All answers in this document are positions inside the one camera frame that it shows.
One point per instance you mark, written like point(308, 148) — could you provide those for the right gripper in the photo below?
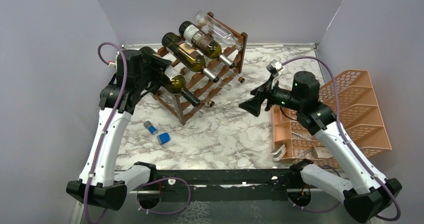
point(254, 106)

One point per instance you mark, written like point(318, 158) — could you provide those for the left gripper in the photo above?
point(157, 66)

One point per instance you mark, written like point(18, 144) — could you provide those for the green wine bottle black cap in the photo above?
point(175, 83)

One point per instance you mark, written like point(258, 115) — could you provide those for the green wine bottle silver cap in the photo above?
point(187, 55)

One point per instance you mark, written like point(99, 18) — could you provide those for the green wine bottle white label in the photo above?
point(208, 46)

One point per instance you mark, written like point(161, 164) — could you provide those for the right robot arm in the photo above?
point(366, 192)

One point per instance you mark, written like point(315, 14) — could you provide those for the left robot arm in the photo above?
point(97, 184)

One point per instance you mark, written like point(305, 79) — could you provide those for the cork bottle end right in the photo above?
point(241, 80)

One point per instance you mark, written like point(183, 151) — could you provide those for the cork bottle end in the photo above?
point(210, 103)
point(241, 80)

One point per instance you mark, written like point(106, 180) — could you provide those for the cork bottle end lower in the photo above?
point(210, 103)

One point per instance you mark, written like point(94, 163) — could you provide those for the clear bottle lower rack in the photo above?
point(207, 85)

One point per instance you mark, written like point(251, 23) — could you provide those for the brown wooden wine rack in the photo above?
point(177, 104)

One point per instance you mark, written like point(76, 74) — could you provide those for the small blue grey cap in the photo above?
point(148, 125)

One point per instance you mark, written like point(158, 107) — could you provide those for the orange plastic compartment tray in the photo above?
point(298, 141)

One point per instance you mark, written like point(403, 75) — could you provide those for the blue grey sharpener block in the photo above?
point(163, 138)

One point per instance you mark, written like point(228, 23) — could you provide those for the white box in tray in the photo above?
point(321, 153)

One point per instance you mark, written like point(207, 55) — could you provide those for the orange plastic file organizer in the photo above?
point(360, 113)

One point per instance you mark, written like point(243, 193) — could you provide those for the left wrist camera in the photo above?
point(113, 63)

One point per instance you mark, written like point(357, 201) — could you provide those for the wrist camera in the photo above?
point(275, 68)
point(113, 63)

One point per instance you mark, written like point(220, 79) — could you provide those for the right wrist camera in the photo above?
point(275, 68)

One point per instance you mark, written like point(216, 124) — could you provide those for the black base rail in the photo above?
point(222, 185)

